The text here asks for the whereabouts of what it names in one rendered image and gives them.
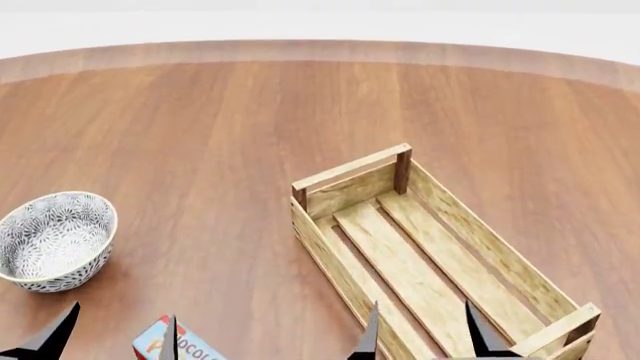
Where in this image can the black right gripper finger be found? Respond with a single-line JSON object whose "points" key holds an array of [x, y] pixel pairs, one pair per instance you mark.
{"points": [[485, 337], [367, 337]]}

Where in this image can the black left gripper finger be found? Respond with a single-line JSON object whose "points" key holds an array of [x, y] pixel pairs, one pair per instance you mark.
{"points": [[169, 343], [47, 335]]}

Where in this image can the chocolate pudding box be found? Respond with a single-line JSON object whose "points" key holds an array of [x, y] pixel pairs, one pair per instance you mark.
{"points": [[197, 347]]}

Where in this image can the wooden slatted crate tray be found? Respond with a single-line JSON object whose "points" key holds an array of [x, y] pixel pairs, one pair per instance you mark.
{"points": [[425, 258]]}

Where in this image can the black white patterned bowl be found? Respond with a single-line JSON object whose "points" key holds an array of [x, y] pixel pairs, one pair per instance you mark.
{"points": [[55, 240]]}

